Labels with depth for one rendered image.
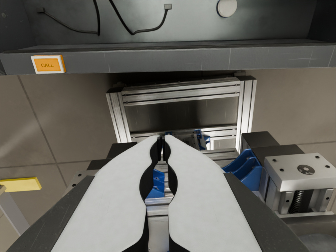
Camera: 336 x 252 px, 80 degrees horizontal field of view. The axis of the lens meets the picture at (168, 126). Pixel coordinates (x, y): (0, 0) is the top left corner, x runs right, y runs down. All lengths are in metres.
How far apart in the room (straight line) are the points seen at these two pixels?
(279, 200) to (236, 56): 0.36
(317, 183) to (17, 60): 0.65
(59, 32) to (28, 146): 1.46
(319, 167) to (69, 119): 1.48
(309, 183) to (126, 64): 0.46
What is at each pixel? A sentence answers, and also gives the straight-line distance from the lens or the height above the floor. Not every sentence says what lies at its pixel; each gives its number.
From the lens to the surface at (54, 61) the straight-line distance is 0.42.
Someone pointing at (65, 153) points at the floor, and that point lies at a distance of 1.82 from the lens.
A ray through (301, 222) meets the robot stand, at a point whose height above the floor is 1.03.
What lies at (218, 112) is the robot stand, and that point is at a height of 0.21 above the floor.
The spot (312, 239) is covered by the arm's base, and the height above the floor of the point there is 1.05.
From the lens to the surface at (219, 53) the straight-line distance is 0.39.
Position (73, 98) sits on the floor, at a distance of 1.55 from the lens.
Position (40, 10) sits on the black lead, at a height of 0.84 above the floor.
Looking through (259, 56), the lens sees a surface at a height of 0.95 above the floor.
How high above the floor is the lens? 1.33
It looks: 62 degrees down
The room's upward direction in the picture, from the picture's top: 180 degrees clockwise
